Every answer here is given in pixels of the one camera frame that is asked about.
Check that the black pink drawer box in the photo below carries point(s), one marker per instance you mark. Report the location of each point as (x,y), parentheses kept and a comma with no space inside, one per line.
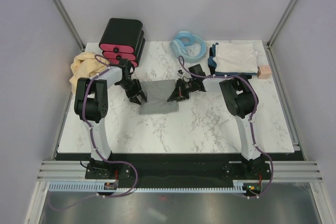
(123,39)

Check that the white blue folded t shirt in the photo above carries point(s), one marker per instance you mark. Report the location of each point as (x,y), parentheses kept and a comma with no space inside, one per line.
(232,58)

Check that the light blue cable duct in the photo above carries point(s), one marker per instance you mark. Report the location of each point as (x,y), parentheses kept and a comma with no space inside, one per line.
(103,187)

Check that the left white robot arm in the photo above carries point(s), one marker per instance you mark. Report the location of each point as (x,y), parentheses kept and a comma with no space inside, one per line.
(91,105)

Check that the light blue headphones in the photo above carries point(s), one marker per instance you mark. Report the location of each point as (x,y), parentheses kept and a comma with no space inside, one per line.
(184,39)

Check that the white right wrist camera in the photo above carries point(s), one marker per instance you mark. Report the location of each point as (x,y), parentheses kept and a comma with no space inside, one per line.
(180,73)

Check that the yellow t shirt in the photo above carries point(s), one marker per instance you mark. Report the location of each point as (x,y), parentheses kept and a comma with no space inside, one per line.
(86,65)

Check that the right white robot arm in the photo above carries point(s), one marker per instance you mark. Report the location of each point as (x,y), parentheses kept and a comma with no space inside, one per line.
(241,101)

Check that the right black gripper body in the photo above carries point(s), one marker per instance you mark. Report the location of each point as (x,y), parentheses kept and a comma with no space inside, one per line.
(187,88)

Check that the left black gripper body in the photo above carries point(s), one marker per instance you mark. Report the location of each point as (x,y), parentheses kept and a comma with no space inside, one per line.
(130,87)

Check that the grey t shirt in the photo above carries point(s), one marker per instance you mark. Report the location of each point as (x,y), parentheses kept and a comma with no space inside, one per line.
(157,93)

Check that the pink cube power strip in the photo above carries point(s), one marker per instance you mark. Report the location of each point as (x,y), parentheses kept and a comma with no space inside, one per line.
(264,72)

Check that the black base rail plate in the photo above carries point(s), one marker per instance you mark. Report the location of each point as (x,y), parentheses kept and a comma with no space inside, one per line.
(174,170)

